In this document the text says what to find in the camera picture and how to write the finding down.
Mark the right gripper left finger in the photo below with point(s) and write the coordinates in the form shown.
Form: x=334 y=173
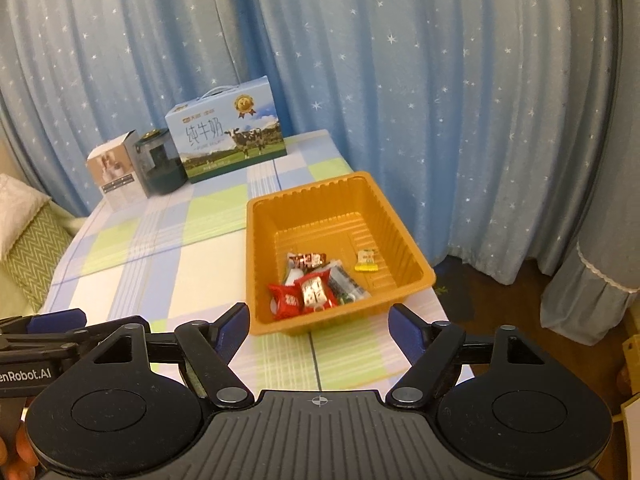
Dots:
x=207 y=350

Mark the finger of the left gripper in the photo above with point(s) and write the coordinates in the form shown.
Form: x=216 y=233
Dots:
x=56 y=322

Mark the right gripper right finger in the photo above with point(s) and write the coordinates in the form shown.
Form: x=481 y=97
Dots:
x=432 y=350

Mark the black silver snack packet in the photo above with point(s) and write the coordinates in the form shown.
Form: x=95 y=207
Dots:
x=346 y=290

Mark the yellow green candy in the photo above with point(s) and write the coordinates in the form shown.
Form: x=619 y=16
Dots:
x=366 y=261

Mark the red candy with gold print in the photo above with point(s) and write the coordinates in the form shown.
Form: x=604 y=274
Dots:
x=316 y=293

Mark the person's left hand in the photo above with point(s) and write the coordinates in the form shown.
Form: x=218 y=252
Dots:
x=18 y=459

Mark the green chevron cushion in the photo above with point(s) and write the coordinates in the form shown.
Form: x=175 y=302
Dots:
x=33 y=240

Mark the red square snack packet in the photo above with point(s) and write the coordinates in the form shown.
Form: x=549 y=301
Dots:
x=288 y=301

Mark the plaid tablecloth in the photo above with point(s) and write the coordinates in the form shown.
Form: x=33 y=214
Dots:
x=181 y=257

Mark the brown white twisted candy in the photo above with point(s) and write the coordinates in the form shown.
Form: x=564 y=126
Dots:
x=306 y=261

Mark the orange plastic tray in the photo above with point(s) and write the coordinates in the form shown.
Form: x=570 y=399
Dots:
x=337 y=216

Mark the white product box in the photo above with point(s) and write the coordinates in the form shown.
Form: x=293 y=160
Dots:
x=115 y=168

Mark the dark green glass jar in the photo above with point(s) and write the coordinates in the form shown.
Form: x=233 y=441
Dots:
x=160 y=163

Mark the blue milk carton box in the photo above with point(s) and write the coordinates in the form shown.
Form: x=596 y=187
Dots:
x=226 y=129

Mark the blue star curtain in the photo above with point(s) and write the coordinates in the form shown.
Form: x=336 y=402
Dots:
x=500 y=130

